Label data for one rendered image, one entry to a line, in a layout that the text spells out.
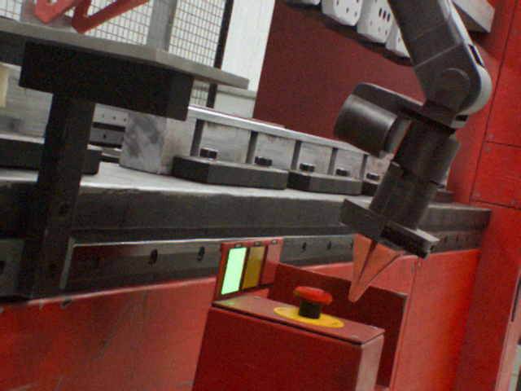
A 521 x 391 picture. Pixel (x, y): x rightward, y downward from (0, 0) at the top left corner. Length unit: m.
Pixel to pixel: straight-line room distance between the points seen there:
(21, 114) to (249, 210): 0.38
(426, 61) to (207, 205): 0.32
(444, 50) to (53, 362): 0.49
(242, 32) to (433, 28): 7.72
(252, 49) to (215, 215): 7.52
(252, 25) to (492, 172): 5.95
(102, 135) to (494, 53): 1.51
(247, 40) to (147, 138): 7.42
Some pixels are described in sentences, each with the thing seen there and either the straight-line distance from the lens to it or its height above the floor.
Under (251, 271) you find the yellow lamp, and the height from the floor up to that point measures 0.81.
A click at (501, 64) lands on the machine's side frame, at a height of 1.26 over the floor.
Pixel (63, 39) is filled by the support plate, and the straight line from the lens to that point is 0.87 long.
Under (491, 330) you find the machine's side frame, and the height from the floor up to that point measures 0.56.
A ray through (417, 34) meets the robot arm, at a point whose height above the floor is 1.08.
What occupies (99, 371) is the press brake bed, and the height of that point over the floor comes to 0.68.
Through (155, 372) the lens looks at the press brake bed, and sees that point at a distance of 1.25.
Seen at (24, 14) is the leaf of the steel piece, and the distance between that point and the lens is 0.96.
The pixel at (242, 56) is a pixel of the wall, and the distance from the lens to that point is 8.82.
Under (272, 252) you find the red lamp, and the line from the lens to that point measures 1.21.
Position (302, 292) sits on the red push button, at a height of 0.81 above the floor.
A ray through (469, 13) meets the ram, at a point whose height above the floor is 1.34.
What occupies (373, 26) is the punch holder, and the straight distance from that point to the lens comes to 2.06.
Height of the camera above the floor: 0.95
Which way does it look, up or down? 3 degrees down
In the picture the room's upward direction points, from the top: 11 degrees clockwise
